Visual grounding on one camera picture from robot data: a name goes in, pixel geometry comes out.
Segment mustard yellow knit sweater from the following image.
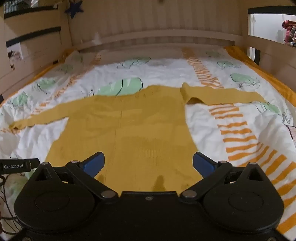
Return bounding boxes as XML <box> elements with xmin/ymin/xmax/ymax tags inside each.
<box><xmin>9</xmin><ymin>82</ymin><xmax>266</xmax><ymax>192</ymax></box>

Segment black cables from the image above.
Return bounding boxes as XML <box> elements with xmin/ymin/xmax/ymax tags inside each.
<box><xmin>0</xmin><ymin>175</ymin><xmax>18</xmax><ymax>235</ymax></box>

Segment hanging colourful clothes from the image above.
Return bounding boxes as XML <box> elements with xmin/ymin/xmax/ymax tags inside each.
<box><xmin>282</xmin><ymin>20</ymin><xmax>296</xmax><ymax>48</ymax></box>

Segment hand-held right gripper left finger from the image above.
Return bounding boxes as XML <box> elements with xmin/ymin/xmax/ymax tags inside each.
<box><xmin>27</xmin><ymin>152</ymin><xmax>119</xmax><ymax>204</ymax></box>

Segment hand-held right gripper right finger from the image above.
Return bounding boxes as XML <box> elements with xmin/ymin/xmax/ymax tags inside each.
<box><xmin>179</xmin><ymin>152</ymin><xmax>272</xmax><ymax>202</ymax></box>

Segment white printed bed sheet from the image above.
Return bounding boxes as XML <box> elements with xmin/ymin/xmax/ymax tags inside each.
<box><xmin>0</xmin><ymin>45</ymin><xmax>296</xmax><ymax>239</ymax></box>

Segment wooden bed side panel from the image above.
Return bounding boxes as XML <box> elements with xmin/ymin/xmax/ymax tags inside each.
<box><xmin>240</xmin><ymin>0</ymin><xmax>296</xmax><ymax>78</ymax></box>
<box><xmin>0</xmin><ymin>5</ymin><xmax>72</xmax><ymax>98</ymax></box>

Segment wooden slatted bed headboard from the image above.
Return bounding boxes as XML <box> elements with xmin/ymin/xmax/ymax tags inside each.
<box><xmin>59</xmin><ymin>0</ymin><xmax>243</xmax><ymax>52</ymax></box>

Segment blue star decoration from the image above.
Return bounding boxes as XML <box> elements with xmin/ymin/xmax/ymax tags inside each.
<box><xmin>64</xmin><ymin>0</ymin><xmax>84</xmax><ymax>19</ymax></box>

